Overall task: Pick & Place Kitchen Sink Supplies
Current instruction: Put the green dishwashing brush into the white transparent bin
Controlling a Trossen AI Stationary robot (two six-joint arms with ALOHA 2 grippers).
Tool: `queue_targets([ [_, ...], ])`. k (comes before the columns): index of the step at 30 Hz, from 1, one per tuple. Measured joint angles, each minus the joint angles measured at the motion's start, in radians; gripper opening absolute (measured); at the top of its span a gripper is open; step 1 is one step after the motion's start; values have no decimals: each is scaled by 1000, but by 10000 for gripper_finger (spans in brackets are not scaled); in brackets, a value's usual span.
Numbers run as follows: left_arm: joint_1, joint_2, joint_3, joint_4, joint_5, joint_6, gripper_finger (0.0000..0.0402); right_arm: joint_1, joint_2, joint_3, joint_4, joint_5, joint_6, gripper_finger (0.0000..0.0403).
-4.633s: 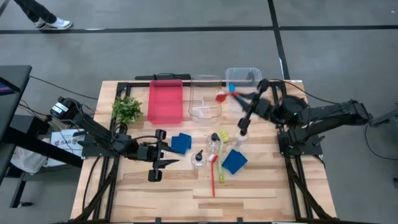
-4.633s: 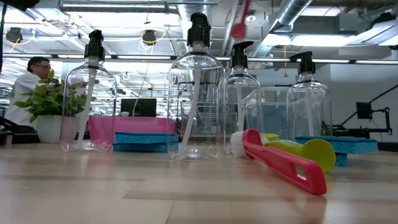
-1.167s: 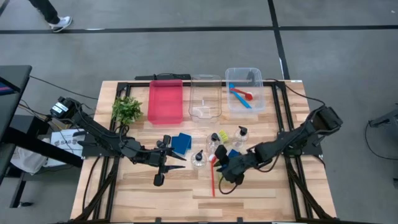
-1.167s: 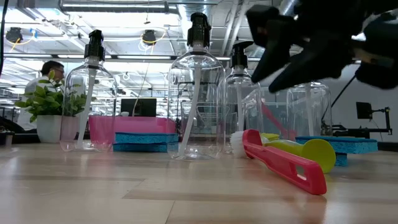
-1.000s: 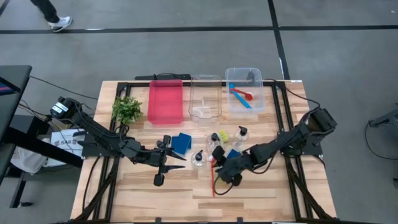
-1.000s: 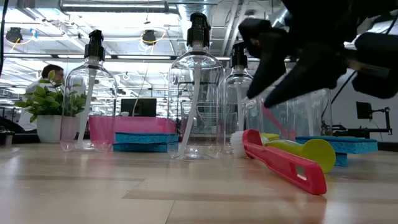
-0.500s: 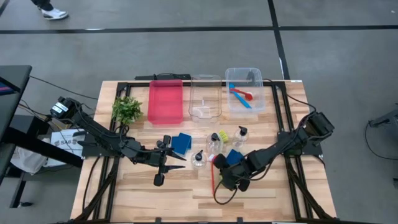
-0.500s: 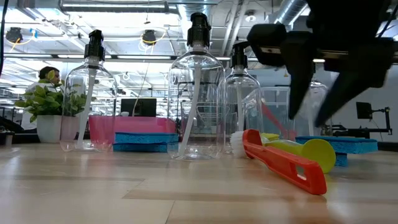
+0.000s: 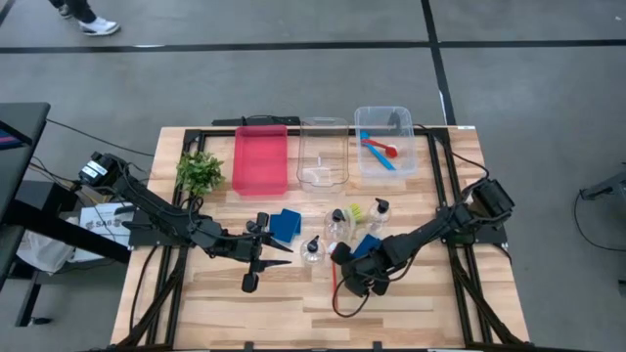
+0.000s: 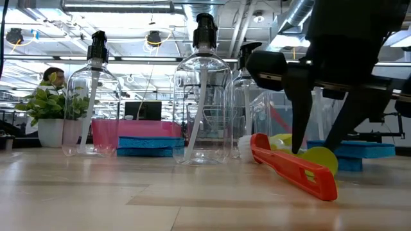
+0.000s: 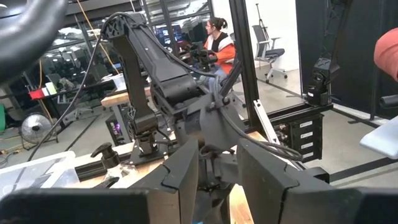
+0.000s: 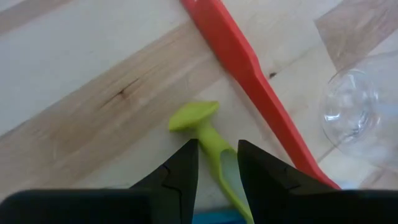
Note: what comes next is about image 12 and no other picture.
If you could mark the clear soap bottle black pump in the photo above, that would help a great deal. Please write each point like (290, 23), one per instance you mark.
(357, 118)

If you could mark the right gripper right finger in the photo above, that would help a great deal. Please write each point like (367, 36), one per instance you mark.
(280, 202)

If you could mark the blue sponge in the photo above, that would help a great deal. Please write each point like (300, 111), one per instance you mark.
(211, 217)

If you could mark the green dish brush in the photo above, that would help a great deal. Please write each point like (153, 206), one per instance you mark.
(192, 115)

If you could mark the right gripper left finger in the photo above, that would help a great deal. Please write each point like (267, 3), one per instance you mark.
(168, 202)

